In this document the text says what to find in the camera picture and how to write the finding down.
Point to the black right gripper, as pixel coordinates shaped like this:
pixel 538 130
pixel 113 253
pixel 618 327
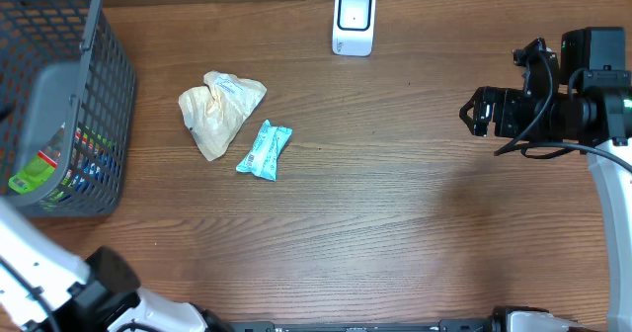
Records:
pixel 505 99

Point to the teal snack packet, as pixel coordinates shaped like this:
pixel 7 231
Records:
pixel 261 160

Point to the beige snack bag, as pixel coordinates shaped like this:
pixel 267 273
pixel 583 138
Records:
pixel 215 111

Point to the green candy bag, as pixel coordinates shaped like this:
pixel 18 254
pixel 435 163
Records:
pixel 41 166

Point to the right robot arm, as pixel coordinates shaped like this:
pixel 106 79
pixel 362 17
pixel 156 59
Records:
pixel 577 100

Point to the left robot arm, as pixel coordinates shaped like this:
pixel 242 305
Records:
pixel 44 287

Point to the white barcode scanner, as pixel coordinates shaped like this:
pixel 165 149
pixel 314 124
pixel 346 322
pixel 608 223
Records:
pixel 353 27

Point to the grey plastic shopping basket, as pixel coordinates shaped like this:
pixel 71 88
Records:
pixel 62 64

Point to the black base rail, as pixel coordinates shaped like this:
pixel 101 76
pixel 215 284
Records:
pixel 445 325

